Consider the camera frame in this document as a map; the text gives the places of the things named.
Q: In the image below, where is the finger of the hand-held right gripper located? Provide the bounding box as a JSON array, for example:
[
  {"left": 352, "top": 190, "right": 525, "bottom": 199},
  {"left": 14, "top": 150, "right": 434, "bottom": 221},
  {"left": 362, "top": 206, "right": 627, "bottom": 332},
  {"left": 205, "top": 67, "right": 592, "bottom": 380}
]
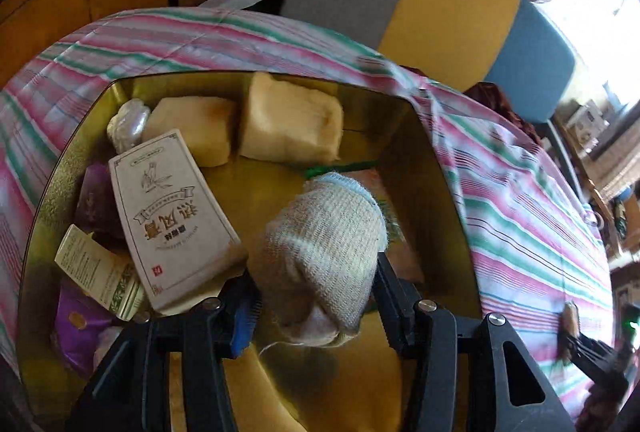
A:
[{"left": 559, "top": 332, "right": 630, "bottom": 395}]

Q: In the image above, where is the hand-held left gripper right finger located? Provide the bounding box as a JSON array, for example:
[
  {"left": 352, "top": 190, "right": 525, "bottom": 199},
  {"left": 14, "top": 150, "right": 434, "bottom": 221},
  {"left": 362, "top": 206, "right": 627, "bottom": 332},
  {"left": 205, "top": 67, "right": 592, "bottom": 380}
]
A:
[{"left": 372, "top": 252, "right": 576, "bottom": 432}]

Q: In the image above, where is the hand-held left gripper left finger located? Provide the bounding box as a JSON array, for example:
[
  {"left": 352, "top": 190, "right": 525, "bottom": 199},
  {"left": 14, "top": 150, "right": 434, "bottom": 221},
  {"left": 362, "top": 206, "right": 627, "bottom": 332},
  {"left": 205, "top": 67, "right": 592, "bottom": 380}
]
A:
[{"left": 65, "top": 282, "right": 261, "bottom": 432}]

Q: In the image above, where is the small bread piece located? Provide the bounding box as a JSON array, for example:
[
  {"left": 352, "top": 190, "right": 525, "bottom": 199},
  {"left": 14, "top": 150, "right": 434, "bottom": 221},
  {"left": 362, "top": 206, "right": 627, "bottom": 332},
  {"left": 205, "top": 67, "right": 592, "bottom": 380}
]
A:
[{"left": 562, "top": 304, "right": 581, "bottom": 338}]

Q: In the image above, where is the knitted sock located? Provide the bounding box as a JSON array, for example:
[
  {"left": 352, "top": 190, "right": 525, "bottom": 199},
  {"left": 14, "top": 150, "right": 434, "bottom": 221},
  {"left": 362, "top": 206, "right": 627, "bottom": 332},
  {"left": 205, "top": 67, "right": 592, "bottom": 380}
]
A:
[{"left": 247, "top": 172, "right": 388, "bottom": 348}]

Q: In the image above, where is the gold metal tin box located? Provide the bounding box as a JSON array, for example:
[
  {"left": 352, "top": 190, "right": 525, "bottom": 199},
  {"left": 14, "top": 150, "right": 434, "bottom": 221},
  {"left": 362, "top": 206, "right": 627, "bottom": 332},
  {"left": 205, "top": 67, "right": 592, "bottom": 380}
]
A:
[{"left": 17, "top": 70, "right": 483, "bottom": 432}]

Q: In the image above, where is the beige carton box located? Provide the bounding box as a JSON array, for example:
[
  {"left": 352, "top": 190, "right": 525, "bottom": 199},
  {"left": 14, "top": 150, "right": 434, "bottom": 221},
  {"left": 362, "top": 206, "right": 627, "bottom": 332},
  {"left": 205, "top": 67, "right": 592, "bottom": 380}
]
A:
[{"left": 107, "top": 129, "right": 248, "bottom": 313}]

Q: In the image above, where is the purple candy packet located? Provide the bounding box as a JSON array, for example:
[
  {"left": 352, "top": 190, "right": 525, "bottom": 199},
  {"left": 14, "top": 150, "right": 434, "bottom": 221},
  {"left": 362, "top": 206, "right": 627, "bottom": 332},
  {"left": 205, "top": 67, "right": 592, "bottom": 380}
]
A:
[
  {"left": 52, "top": 284, "right": 118, "bottom": 375},
  {"left": 75, "top": 162, "right": 126, "bottom": 243}
]

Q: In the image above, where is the large bread piece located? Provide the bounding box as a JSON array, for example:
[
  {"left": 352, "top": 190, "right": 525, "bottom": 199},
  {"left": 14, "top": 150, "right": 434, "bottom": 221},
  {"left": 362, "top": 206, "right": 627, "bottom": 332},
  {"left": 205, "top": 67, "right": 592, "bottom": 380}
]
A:
[{"left": 237, "top": 72, "right": 346, "bottom": 163}]

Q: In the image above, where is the white ball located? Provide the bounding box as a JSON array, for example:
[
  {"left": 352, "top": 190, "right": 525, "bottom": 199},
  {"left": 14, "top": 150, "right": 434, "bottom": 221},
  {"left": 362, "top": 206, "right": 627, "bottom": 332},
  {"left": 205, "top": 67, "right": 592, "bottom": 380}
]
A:
[{"left": 106, "top": 98, "right": 152, "bottom": 153}]

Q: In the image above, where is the striped tablecloth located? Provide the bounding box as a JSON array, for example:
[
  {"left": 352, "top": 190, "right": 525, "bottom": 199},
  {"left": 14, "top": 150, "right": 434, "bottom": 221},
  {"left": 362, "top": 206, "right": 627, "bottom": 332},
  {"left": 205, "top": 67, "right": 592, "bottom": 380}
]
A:
[{"left": 0, "top": 6, "right": 616, "bottom": 418}]

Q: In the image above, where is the wooden shelf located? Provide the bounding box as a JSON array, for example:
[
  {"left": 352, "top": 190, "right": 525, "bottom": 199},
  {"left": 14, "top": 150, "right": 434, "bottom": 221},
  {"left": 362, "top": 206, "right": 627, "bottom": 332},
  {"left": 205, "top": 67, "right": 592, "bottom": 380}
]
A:
[{"left": 555, "top": 112, "right": 640, "bottom": 263}]

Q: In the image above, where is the white box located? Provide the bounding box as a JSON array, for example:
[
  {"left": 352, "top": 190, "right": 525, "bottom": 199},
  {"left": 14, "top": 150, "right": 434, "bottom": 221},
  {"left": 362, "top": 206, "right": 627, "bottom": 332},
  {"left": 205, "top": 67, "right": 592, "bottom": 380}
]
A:
[{"left": 567, "top": 99, "right": 611, "bottom": 143}]

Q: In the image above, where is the dark red cloth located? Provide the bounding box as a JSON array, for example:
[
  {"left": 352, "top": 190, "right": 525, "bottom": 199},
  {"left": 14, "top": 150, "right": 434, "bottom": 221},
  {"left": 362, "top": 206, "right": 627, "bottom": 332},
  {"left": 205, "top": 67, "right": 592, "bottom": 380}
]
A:
[{"left": 462, "top": 82, "right": 543, "bottom": 143}]

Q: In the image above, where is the grey yellow blue sofa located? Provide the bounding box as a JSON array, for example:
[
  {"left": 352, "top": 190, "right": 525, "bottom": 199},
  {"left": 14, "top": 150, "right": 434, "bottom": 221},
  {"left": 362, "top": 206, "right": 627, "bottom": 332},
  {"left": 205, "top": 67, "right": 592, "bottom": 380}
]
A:
[{"left": 200, "top": 0, "right": 581, "bottom": 197}]

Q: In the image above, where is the window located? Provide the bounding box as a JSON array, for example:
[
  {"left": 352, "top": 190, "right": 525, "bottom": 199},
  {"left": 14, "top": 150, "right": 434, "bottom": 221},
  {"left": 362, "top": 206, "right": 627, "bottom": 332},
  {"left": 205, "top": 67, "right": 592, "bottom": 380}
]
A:
[{"left": 540, "top": 0, "right": 640, "bottom": 113}]

